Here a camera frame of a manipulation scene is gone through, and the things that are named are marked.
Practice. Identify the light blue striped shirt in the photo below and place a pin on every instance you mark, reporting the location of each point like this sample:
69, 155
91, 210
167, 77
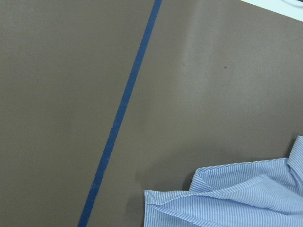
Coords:
266, 193

